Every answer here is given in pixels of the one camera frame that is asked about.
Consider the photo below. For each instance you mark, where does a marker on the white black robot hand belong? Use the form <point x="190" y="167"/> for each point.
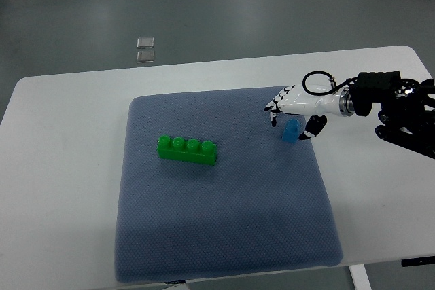
<point x="294" y="100"/>

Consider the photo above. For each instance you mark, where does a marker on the blue toy block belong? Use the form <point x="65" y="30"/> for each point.
<point x="291" y="131"/>

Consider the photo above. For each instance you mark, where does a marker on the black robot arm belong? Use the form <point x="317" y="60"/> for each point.
<point x="407" y="110"/>

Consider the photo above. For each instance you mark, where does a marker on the green four-stud toy block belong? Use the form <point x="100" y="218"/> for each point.
<point x="191" y="150"/>

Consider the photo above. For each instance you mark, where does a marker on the blue-grey fabric mat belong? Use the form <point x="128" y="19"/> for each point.
<point x="262" y="207"/>

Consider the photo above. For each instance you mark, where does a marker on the upper metal floor plate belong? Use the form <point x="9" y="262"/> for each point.
<point x="145" y="42"/>

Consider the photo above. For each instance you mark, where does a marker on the white table leg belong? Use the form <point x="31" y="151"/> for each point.
<point x="359" y="277"/>

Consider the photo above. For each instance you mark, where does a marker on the black table control panel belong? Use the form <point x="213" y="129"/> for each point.
<point x="418" y="261"/>

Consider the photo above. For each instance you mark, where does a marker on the black label under table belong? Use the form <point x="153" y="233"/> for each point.
<point x="175" y="282"/>

